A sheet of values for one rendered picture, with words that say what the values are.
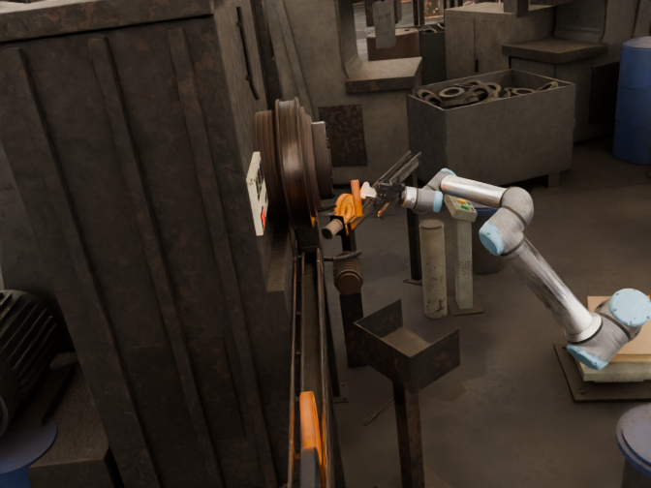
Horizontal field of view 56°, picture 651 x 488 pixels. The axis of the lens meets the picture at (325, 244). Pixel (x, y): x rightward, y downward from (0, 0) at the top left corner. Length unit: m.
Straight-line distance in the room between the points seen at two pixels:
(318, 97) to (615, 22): 2.52
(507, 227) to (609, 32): 3.70
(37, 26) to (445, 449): 1.99
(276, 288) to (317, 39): 3.19
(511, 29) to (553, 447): 4.13
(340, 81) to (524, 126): 1.41
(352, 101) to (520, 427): 3.02
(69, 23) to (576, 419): 2.26
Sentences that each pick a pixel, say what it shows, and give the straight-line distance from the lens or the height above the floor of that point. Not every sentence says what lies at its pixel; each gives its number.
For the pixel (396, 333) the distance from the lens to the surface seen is 2.12.
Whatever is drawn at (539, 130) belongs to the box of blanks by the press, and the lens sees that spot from 4.68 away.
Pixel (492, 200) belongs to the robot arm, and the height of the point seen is 0.85.
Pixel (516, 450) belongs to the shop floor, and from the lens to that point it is 2.58.
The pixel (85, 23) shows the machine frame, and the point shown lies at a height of 1.71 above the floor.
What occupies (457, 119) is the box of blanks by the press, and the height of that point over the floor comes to 0.66.
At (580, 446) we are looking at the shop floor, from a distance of 2.63.
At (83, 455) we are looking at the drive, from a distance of 2.54.
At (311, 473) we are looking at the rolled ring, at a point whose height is 0.76.
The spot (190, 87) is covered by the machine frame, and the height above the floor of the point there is 1.52.
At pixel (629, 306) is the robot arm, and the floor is 0.45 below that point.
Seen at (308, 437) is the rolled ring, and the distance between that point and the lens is 1.58.
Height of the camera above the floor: 1.80
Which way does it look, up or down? 25 degrees down
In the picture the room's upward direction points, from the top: 8 degrees counter-clockwise
